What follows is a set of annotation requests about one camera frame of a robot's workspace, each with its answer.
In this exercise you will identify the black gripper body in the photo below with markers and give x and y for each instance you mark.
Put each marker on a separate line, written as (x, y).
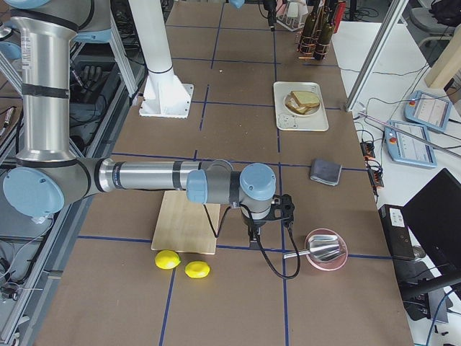
(253, 226)
(269, 7)

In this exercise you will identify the white round plate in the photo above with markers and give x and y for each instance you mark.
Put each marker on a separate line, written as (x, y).
(302, 102)

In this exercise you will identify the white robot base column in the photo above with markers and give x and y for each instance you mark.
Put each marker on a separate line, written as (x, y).
(164, 94)

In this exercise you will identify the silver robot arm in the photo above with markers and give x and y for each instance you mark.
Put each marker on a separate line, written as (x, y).
(48, 176)
(239, 3)

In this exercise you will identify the white bear tray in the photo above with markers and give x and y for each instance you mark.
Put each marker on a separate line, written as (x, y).
(288, 120)

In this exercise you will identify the dark green wine bottle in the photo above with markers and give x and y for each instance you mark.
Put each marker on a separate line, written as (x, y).
(309, 30)

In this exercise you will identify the metal scoop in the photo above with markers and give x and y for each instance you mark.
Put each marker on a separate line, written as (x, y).
(320, 247)

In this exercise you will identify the grey folded cloth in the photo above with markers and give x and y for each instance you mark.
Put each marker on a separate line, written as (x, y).
(325, 172)

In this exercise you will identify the pink bowl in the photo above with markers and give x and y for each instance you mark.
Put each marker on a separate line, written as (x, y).
(332, 264)

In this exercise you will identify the orange terminal block strip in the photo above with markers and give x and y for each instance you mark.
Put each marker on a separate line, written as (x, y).
(374, 168)

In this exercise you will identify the wooden cutting board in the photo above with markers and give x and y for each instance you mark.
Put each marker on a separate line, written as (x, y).
(183, 226)

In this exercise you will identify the right yellow lemon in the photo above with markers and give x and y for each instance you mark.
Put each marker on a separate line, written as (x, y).
(197, 269)

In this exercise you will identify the yellow lemon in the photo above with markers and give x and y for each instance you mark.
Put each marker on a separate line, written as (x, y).
(197, 269)
(167, 259)

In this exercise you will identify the black computer box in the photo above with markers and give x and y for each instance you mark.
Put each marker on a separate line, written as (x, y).
(396, 232)

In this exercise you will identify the left yellow lemon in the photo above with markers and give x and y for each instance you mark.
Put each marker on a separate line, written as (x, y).
(167, 259)

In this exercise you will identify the near blue teach pendant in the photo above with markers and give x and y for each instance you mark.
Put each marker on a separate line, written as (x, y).
(405, 150)

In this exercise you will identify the blue teach pendant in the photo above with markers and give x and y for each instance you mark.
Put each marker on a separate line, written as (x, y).
(405, 150)
(429, 110)

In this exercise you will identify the black monitor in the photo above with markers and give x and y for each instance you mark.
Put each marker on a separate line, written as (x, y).
(433, 216)

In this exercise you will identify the far blue teach pendant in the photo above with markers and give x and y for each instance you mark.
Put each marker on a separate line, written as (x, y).
(429, 110)

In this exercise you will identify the pink grabber stick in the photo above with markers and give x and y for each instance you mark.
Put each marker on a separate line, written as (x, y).
(406, 133)

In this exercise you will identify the white wire cup rack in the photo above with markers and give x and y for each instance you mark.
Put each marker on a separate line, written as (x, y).
(291, 14)

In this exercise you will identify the copper wire bottle rack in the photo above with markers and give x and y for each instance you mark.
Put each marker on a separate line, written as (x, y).
(318, 50)

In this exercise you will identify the aluminium frame post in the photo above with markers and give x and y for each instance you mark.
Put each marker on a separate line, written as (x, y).
(391, 19)

